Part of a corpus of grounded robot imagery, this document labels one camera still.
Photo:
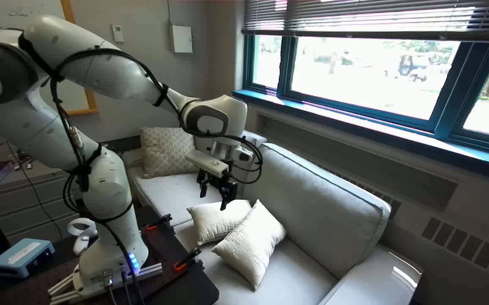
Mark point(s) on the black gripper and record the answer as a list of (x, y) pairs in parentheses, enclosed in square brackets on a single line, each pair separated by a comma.
[(218, 180)]

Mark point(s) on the wide teal framed window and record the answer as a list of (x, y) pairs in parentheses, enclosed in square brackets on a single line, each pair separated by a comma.
[(451, 95)]

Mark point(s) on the dark window blinds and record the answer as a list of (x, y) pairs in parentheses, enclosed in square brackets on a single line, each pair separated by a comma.
[(367, 17)]

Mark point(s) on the red black clamp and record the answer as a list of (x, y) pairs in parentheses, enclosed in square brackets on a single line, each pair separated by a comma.
[(186, 260), (155, 224)]

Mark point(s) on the light blue box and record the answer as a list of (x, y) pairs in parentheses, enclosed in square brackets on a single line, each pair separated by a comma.
[(20, 256)]

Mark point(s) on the silver robot mounting plate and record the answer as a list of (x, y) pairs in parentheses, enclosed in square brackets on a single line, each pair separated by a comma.
[(147, 271)]

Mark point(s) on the beige lattice patterned pillow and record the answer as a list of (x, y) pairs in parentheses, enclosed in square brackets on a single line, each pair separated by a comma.
[(160, 153)]

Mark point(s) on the white wall box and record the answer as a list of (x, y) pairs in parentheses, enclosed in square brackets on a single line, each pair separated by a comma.
[(181, 39)]

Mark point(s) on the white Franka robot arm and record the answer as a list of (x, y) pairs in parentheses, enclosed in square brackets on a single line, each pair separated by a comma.
[(108, 197)]

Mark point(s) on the white VR controller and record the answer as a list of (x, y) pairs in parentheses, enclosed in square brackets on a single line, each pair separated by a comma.
[(79, 246)]

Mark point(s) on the radiator vent grille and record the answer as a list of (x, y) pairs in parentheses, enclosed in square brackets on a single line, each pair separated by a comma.
[(468, 248)]

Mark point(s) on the white wall thermostat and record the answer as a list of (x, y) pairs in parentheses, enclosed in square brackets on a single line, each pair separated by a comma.
[(116, 34)]

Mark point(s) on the grey drawer cabinet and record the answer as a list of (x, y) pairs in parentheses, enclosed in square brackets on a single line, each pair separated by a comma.
[(16, 204)]

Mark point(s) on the plain cream pillow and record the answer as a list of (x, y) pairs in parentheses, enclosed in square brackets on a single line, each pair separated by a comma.
[(214, 222), (248, 246)]

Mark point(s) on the grey fabric sofa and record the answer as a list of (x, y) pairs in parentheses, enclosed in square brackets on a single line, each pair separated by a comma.
[(321, 214)]

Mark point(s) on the black robot table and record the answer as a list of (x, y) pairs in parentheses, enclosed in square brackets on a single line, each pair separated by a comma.
[(192, 288)]

